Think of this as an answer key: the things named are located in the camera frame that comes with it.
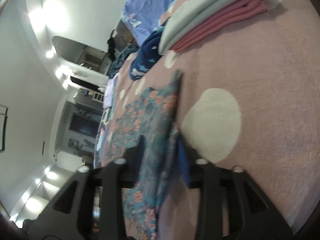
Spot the teal floral shirt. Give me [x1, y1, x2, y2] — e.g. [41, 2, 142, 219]
[94, 70, 193, 240]

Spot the navy star print blanket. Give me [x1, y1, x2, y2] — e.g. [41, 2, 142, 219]
[129, 26, 167, 82]

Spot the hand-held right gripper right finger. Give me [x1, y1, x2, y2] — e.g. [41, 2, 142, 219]
[176, 137, 293, 240]

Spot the stack of folded clothes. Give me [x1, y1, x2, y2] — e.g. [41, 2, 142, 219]
[159, 0, 268, 55]

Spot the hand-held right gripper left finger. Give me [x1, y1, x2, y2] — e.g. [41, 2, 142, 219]
[22, 135, 146, 240]

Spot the black bag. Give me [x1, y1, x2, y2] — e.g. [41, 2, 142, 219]
[107, 29, 118, 55]

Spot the blue tree print pillow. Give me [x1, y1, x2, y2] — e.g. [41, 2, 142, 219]
[121, 0, 208, 45]

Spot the white shelf rack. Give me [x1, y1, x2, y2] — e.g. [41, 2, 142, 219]
[91, 91, 104, 103]

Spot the pink polka dot blanket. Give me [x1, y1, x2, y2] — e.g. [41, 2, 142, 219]
[94, 0, 320, 240]

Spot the folded lilac garment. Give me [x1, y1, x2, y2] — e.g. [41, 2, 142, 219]
[103, 76, 119, 108]

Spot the folded pink striped garment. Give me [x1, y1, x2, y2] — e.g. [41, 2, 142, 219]
[170, 0, 269, 53]

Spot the dark branch print pillow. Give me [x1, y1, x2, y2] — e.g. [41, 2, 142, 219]
[116, 20, 143, 53]

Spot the dark teal fuzzy blanket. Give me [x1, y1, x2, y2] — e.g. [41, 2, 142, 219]
[109, 42, 138, 78]

